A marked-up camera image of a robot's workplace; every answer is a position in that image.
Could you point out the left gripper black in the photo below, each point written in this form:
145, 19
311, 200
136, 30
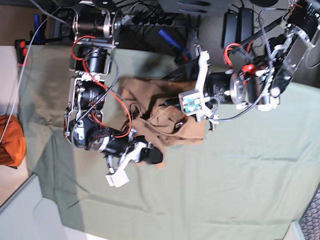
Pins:
216, 86

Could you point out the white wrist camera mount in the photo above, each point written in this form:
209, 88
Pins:
194, 102
118, 177

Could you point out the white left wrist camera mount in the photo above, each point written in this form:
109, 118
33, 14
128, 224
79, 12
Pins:
194, 102

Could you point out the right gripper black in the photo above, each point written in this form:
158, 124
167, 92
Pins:
117, 147

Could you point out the tan orange T-shirt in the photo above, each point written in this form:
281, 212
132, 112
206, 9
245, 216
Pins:
163, 125

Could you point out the blue orange bar clamp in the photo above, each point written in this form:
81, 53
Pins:
183, 54

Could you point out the patterned grey mat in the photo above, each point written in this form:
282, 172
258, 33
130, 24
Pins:
310, 221

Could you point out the blue black corner clamp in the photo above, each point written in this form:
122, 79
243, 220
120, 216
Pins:
39, 23

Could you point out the folded dark orange cloth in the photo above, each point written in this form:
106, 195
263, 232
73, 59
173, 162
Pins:
13, 144

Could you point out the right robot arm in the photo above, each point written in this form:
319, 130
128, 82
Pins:
96, 26

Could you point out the sage green table cloth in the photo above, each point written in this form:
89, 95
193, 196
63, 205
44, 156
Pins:
248, 180

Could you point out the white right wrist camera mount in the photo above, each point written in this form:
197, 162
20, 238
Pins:
118, 177

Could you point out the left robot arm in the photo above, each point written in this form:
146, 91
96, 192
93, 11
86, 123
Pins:
260, 67

